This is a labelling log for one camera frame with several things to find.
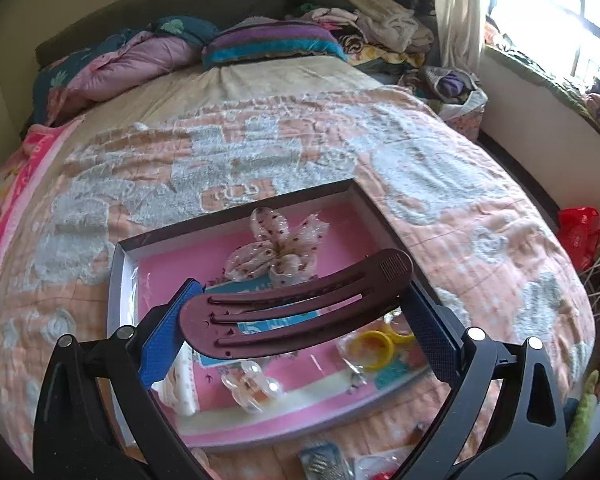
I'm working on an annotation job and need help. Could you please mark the clear packet of hair pins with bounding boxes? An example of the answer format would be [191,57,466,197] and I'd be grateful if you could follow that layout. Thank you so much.
[299,441,353,480]

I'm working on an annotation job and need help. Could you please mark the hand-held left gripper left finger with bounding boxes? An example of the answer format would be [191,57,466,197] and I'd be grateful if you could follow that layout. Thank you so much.
[32,279,216,480]

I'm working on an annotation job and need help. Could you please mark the green cushion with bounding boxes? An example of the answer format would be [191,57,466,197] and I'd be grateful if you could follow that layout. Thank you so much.
[562,370,600,461]

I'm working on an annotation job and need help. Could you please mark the cream curtain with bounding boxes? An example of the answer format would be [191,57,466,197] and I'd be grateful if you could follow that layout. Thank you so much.
[432,0,496,68]

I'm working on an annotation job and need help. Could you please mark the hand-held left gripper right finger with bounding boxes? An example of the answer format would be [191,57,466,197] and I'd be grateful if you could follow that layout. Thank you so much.
[402,280,568,480]

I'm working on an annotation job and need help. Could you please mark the yellow rings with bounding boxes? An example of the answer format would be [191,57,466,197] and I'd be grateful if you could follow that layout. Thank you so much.
[337,317,421,376]

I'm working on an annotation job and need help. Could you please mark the sheer dotted bow hair clip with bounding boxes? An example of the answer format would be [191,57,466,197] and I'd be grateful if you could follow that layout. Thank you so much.
[224,207,330,288]

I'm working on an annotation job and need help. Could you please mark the pink and teal floral comforter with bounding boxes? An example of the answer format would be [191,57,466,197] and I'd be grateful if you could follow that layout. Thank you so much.
[32,16,221,126]

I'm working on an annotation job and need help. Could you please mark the red plastic bag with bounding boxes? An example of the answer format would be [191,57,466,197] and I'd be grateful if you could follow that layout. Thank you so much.
[557,206,600,271]

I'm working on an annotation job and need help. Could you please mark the pink cartoon blanket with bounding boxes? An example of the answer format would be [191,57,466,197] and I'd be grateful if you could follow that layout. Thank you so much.
[0,120,81,331]

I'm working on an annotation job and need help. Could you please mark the grey box with pink lining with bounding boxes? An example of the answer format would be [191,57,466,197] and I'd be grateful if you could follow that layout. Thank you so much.
[106,177,461,453]

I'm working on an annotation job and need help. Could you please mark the basket of clothes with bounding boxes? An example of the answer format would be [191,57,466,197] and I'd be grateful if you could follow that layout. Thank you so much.
[422,66,488,141]

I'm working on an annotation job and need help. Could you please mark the dark green headboard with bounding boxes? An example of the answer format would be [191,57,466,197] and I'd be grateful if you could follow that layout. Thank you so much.
[35,0,301,68]

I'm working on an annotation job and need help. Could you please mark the cream claw hair clip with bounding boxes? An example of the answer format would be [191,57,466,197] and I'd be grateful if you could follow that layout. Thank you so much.
[152,345,201,417]

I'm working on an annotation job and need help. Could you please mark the green windowsill cloth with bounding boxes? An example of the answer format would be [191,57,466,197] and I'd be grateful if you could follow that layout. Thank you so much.
[482,20,600,151]

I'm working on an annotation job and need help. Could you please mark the peach quilt with cloud pattern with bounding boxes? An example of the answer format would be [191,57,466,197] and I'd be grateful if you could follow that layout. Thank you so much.
[0,85,596,480]

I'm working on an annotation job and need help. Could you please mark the window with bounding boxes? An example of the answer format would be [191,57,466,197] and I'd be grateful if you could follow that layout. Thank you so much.
[485,0,600,96]

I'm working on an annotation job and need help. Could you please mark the purple and teal striped pillow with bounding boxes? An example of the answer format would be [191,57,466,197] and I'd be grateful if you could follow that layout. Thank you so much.
[201,20,351,71]

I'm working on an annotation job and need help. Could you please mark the maroon hair clip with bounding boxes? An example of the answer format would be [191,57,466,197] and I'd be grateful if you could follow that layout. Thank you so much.
[179,248,415,361]

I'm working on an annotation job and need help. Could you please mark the pile of clothes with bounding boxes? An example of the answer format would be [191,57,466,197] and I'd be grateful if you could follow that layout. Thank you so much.
[287,0,441,81]

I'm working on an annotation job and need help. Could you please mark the clear small claw clip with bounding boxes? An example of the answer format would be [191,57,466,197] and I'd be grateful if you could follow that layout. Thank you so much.
[221,360,286,415]

